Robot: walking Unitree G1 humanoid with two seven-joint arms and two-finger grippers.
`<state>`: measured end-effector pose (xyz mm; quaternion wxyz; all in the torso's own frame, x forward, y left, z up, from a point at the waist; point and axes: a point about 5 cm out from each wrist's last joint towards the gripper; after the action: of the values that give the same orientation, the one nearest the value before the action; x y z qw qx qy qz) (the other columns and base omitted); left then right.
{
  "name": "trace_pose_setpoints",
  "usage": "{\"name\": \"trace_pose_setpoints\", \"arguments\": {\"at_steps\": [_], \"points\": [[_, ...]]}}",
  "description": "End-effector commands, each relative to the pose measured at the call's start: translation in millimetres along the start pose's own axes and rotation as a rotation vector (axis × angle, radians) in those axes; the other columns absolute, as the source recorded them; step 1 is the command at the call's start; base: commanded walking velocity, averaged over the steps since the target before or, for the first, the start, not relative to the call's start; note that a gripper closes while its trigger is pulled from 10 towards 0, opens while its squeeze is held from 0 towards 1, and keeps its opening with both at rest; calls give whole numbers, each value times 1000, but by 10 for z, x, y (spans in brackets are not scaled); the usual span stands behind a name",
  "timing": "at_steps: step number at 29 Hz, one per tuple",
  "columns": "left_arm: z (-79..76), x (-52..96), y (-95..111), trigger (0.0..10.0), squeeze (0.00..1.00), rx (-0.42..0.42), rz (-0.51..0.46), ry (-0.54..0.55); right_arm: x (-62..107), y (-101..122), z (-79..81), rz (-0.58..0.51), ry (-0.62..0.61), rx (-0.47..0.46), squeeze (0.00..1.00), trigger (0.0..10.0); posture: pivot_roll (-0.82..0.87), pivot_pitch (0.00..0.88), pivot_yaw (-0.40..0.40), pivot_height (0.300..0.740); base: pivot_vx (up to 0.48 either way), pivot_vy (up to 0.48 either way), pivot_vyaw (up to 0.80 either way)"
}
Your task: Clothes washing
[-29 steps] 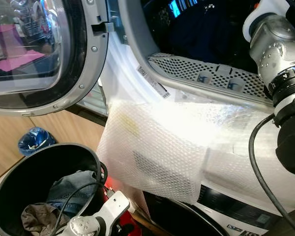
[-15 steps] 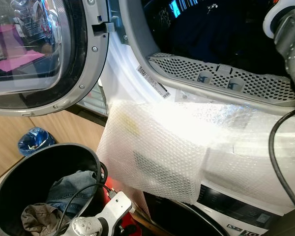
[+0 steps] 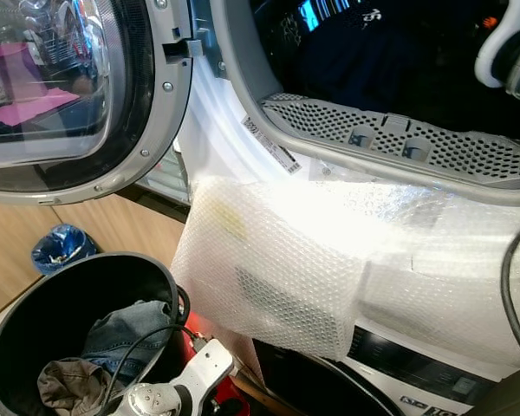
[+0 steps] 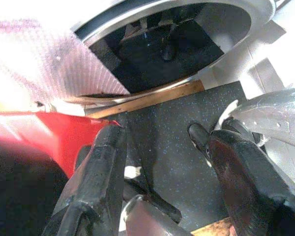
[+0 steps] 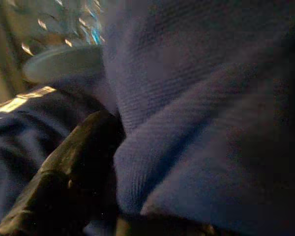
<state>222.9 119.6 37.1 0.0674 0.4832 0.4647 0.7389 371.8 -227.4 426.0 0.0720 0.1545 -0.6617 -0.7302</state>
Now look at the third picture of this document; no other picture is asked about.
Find navy blue garment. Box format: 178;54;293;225
295;0;495;114

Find white washing machine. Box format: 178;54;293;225
247;321;520;416

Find grey perforated lint filter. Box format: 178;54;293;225
260;91;520;183

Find clear bubble wrap sheet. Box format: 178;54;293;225
169;173;520;369

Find white barcode label sticker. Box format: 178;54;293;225
241;115;300;174

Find black round washer door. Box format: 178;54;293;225
251;338;408;416

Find white tumble dryer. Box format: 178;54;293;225
169;0;520;261

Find grey round dryer door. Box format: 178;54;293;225
0;0;196;206

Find blue denim jeans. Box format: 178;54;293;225
80;299;176;382

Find blue plastic bag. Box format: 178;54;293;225
30;224;98;276

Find brown grey crumpled garment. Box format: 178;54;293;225
36;357;114;416

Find black round laundry bucket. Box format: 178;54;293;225
0;251;192;416

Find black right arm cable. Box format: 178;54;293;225
501;217;520;374

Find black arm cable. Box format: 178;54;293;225
95;286;200;416
501;217;520;374

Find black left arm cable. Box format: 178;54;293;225
95;286;200;416

